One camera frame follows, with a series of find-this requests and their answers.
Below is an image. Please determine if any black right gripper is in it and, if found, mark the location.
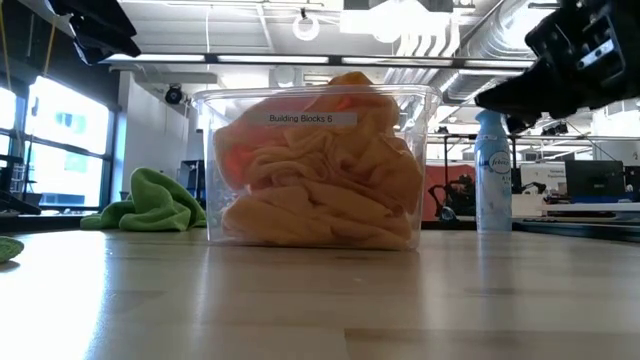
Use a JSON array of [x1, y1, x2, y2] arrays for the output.
[[473, 0, 640, 135]]

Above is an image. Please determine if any green microfiber towel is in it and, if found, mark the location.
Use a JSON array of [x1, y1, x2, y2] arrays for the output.
[[79, 167, 208, 233], [0, 235, 26, 264]]

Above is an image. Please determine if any blue white spray bottle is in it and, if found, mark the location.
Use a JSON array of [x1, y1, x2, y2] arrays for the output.
[[473, 109, 514, 233]]

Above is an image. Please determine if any white box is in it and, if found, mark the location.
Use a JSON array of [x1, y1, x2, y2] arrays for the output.
[[512, 193, 545, 217]]

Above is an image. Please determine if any large window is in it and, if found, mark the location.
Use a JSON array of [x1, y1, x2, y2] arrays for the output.
[[0, 74, 119, 211]]

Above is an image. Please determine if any black monitor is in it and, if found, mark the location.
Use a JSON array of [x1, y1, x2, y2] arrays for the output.
[[564, 159, 626, 199]]

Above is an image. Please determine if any black machine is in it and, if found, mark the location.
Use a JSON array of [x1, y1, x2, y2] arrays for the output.
[[428, 173, 476, 221]]

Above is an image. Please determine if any red partition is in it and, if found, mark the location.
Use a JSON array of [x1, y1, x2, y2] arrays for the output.
[[424, 164, 476, 222]]

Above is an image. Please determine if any white ceiling pipe bundle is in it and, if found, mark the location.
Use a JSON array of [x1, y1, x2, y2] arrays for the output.
[[344, 0, 462, 57]]

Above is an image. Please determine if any dark office desk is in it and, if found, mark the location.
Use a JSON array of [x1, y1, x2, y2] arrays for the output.
[[512, 202, 640, 244]]

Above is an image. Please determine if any clear plastic bin with label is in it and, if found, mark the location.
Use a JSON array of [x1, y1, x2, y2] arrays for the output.
[[192, 83, 444, 251]]

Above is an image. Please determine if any black cabinet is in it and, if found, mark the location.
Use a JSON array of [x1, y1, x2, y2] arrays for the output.
[[177, 159, 207, 201]]

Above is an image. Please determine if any silver ventilation duct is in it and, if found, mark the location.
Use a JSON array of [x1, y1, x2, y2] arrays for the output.
[[439, 0, 561, 104]]

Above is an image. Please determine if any white hanging ring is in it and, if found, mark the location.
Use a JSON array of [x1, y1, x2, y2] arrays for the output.
[[292, 8, 322, 43]]

